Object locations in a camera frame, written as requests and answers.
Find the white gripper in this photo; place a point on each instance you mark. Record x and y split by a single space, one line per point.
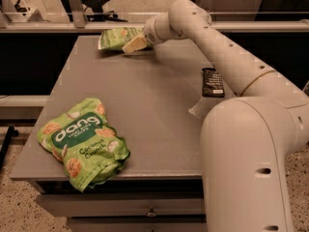
151 33

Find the green jalapeno chip bag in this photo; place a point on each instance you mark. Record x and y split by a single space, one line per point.
117 38

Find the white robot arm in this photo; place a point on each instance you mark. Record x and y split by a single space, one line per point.
244 140

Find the green Dang coconut chips bag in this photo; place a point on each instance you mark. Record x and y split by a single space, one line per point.
81 139

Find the grey cabinet with drawers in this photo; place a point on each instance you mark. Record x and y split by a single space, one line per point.
147 97

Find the black office chair base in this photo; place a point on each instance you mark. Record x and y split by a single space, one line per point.
98 0

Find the black snack bar wrapper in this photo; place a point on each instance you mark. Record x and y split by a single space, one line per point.
212 85

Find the black pole on floor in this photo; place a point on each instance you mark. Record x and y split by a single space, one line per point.
11 132

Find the drawer knob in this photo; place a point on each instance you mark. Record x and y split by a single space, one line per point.
151 214

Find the metal railing frame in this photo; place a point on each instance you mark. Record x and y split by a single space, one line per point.
227 15

